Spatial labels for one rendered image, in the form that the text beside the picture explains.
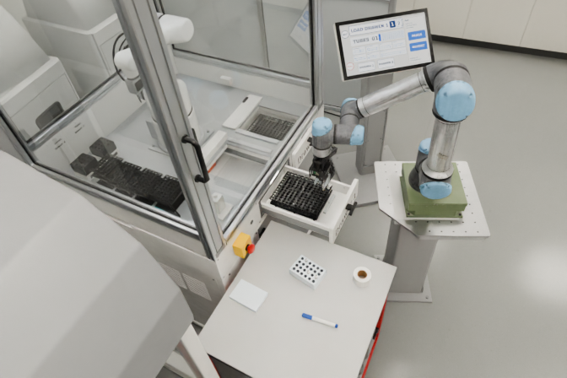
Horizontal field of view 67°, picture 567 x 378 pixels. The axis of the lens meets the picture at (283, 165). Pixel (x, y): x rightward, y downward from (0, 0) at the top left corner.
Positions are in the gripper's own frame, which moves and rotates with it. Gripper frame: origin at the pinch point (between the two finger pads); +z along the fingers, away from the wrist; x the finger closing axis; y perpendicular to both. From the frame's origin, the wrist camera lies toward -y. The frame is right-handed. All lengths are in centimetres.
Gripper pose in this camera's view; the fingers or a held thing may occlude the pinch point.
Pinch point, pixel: (324, 181)
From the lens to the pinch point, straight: 184.1
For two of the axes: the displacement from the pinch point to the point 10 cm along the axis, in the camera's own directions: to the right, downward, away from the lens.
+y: -4.5, 6.6, -6.0
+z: 0.7, 6.9, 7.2
